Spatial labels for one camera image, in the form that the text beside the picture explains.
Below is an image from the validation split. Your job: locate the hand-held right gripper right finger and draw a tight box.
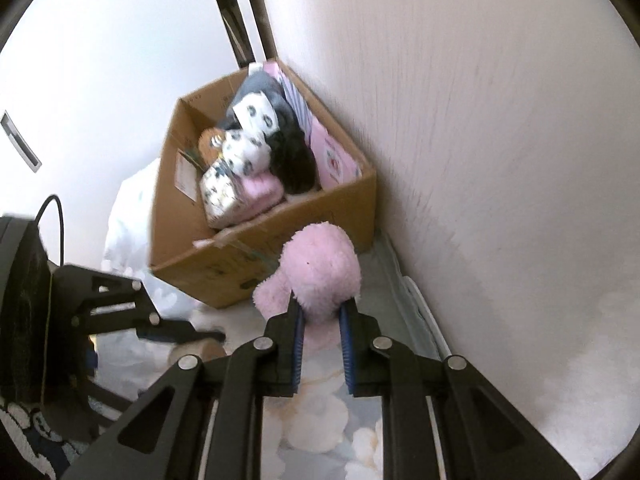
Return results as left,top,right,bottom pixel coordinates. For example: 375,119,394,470
339,299,583,480

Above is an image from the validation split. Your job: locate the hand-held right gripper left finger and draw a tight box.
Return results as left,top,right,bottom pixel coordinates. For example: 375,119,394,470
60,296,304,480

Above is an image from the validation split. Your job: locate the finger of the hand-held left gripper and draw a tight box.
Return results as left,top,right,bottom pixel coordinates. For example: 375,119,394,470
50,262,227,345

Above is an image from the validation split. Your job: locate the pink plush toy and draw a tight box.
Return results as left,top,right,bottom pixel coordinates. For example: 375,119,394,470
252,224,362,352

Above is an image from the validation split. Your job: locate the cardboard box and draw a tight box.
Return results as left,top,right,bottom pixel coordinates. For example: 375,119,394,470
149,59,379,309

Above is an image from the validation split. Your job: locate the pink fuzzy cloth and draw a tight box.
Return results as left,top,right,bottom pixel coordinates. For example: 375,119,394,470
239,172,287,222

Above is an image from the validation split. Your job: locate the white black-spotted cloth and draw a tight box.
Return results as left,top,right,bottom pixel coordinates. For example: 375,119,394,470
231,91,282,137

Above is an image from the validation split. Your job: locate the light printed blanket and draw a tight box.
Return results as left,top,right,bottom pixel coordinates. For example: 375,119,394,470
92,230,443,480

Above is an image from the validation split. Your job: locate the white plastic strip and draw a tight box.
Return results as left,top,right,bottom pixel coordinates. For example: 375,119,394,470
400,275,454,362

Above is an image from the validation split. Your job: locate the dark white-patterned cloth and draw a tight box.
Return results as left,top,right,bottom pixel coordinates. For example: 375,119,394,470
0,400,73,480

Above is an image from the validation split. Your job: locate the white patterned pouch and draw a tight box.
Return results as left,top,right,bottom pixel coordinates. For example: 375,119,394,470
198,157,247,229

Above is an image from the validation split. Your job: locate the panda plush toy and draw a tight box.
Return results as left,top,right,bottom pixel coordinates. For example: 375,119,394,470
220,130,274,177

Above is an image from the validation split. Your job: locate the brown lion toy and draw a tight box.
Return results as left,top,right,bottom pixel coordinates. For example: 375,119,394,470
198,127,227,162

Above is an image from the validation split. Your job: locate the black cloth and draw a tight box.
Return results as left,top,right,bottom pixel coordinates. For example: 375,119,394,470
267,125,322,196

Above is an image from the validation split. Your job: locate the pink teal-rayed paper liner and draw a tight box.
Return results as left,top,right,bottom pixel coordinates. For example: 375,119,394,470
262,60,364,190

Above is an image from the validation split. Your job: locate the grey-blue cloth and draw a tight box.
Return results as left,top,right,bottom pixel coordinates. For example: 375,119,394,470
220,71,302,137

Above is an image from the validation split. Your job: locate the black cable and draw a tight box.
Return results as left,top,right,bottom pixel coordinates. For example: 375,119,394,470
32,194,66,267

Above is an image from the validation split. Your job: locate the metal door handle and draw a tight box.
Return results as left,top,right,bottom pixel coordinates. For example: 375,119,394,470
0,110,44,174

